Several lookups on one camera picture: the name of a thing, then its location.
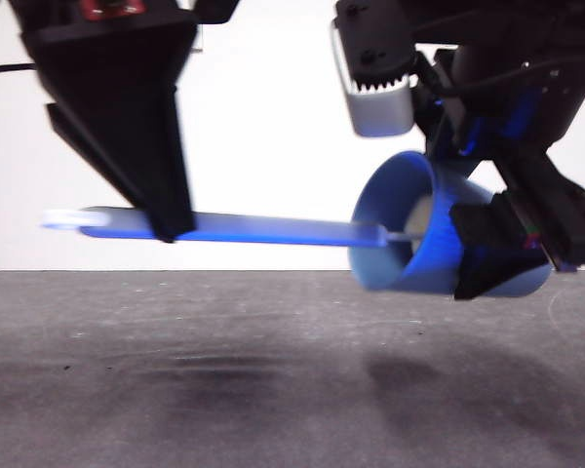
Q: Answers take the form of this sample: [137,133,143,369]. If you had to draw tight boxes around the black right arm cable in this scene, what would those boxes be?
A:
[438,57,585,106]

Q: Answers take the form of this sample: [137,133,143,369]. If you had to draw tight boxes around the grey cup brush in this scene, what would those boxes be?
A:
[41,194,433,253]

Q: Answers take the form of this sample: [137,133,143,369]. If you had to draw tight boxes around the blue ribbed plastic cup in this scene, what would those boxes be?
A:
[348,149,553,299]

